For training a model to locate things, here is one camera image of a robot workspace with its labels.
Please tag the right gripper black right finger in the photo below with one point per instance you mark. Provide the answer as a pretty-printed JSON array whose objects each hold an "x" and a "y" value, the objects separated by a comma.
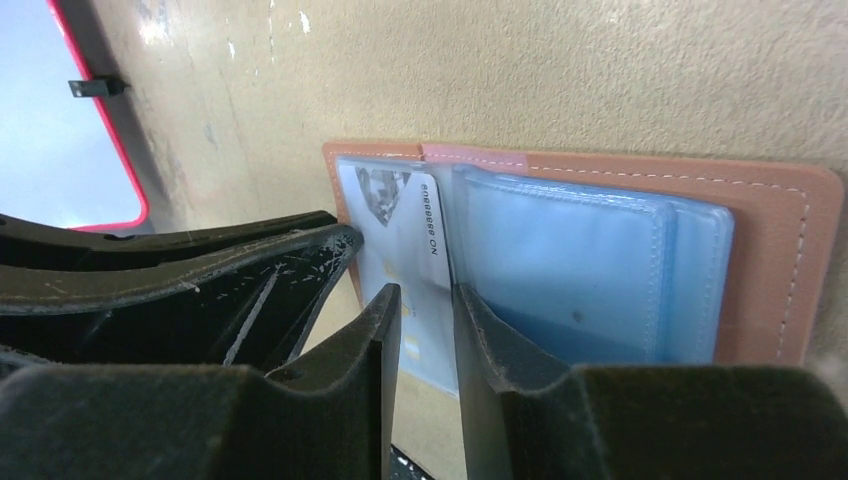
[{"x": 527, "y": 415}]

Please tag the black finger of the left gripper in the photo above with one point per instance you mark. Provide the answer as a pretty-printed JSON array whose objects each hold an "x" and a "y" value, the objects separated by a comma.
[
  {"x": 35, "y": 246},
  {"x": 253, "y": 303}
]

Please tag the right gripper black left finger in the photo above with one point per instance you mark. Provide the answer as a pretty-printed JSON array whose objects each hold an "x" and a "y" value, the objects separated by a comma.
[{"x": 326, "y": 415}]

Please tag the brown leather card holder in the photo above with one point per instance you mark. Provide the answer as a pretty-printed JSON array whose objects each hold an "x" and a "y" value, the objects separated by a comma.
[{"x": 633, "y": 259}]

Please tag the white credit card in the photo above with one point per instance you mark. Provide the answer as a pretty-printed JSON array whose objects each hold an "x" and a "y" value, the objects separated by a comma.
[{"x": 397, "y": 209}]

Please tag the pink framed whiteboard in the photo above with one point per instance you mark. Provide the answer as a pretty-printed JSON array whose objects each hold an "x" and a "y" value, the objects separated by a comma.
[{"x": 62, "y": 162}]

